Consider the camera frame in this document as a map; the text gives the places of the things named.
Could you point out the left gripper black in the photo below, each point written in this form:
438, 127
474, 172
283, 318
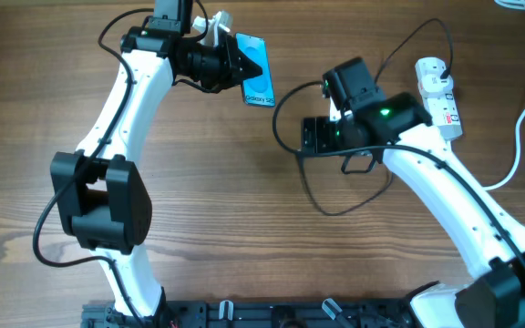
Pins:
231, 73

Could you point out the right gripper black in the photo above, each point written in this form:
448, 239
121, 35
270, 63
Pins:
314, 135

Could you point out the blue Galaxy S25 smartphone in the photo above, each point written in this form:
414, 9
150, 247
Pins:
257, 90

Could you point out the white power strip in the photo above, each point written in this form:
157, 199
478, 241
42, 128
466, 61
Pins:
442, 108

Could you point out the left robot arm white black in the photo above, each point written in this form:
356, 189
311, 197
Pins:
99, 194

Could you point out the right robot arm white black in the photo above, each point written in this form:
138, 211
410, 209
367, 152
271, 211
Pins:
408, 135

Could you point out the white charger adapter plug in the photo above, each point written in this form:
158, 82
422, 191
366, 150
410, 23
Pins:
431, 85

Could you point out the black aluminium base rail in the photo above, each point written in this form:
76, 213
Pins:
378, 313

